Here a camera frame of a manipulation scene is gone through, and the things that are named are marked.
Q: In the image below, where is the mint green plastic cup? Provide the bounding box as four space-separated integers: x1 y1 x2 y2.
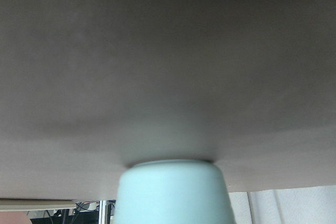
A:
113 159 235 223

